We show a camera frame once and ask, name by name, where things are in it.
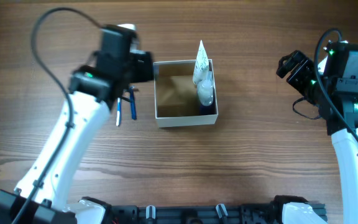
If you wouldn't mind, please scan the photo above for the blue disposable razor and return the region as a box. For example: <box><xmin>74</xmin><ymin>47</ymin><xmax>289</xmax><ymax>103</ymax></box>
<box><xmin>127</xmin><ymin>86</ymin><xmax>138</xmax><ymax>120</ymax></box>

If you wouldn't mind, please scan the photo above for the white bamboo-print lotion tube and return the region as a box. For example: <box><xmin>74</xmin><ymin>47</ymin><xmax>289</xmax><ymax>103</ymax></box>
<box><xmin>193</xmin><ymin>40</ymin><xmax>209</xmax><ymax>85</ymax></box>

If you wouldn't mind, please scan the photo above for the blue white toothbrush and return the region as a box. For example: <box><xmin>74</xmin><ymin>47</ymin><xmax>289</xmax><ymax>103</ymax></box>
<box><xmin>116</xmin><ymin>98</ymin><xmax>122</xmax><ymax>127</ymax></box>

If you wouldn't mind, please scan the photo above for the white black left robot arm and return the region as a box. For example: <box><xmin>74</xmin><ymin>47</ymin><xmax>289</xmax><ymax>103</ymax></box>
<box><xmin>0</xmin><ymin>24</ymin><xmax>154</xmax><ymax>223</ymax></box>

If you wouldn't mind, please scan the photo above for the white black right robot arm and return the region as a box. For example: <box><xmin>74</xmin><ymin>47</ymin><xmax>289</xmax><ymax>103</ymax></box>
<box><xmin>276</xmin><ymin>41</ymin><xmax>358</xmax><ymax>223</ymax></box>

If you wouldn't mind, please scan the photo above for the white open cardboard box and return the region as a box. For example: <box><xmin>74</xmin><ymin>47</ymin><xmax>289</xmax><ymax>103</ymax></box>
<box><xmin>154</xmin><ymin>60</ymin><xmax>219</xmax><ymax>128</ymax></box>

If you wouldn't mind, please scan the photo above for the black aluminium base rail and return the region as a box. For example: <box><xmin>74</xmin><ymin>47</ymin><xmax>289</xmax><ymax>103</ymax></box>
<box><xmin>110</xmin><ymin>202</ymin><xmax>328</xmax><ymax>224</ymax></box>

